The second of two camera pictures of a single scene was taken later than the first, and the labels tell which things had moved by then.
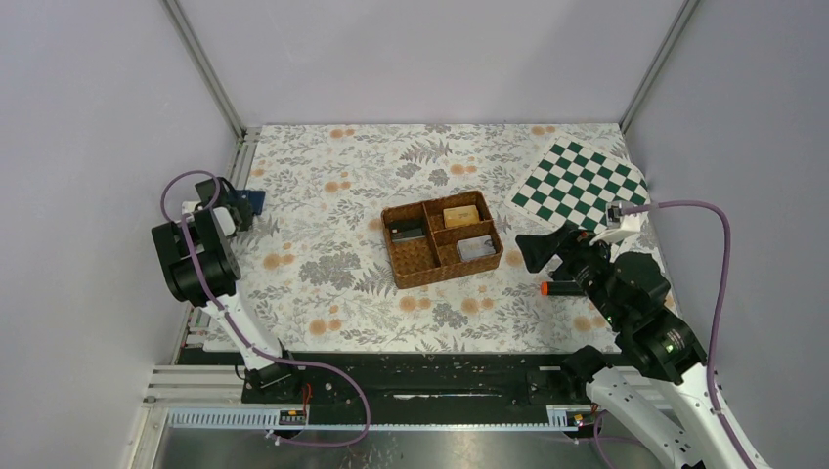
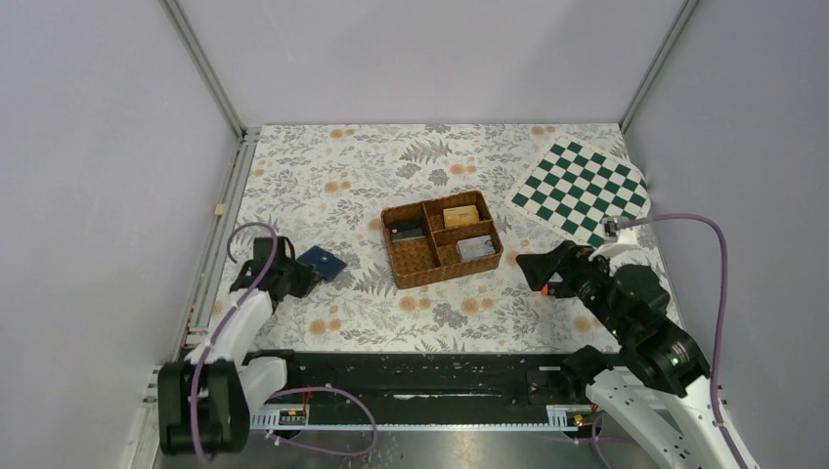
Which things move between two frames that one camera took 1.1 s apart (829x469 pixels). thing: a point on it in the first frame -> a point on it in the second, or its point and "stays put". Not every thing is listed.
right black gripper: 538,248 -> 537,268
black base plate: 426,380 stays put
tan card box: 458,216 stays put
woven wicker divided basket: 440,239 stays put
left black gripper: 246,213 -> 308,278
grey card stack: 472,248 stays put
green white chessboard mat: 573,184 stays put
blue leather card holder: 254,196 -> 328,265
